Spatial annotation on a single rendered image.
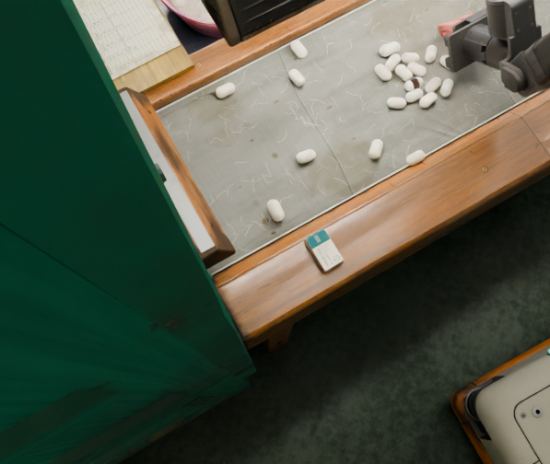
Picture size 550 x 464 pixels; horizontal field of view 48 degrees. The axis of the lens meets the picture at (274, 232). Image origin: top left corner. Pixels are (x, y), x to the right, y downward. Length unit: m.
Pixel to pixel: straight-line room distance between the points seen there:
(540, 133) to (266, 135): 0.46
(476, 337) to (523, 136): 0.82
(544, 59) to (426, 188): 0.27
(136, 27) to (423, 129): 0.52
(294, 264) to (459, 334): 0.90
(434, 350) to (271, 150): 0.91
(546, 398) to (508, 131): 0.69
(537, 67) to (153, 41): 0.61
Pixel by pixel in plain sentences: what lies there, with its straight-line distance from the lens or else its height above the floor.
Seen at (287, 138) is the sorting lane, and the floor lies 0.74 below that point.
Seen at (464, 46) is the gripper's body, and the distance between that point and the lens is 1.09.
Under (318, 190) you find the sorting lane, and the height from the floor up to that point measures 0.74.
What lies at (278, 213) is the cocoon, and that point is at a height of 0.76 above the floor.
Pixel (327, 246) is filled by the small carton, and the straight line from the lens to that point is 0.96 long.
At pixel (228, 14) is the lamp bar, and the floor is 1.08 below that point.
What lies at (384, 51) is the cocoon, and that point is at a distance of 1.13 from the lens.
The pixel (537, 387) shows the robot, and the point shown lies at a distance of 1.55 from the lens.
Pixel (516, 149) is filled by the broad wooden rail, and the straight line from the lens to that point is 1.10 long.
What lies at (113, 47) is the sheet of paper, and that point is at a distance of 1.13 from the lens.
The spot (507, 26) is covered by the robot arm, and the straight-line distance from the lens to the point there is 1.00.
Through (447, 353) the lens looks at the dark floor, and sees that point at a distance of 1.78.
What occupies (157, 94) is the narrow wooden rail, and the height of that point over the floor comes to 0.76.
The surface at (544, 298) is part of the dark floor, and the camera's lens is 1.89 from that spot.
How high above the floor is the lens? 1.71
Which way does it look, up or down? 75 degrees down
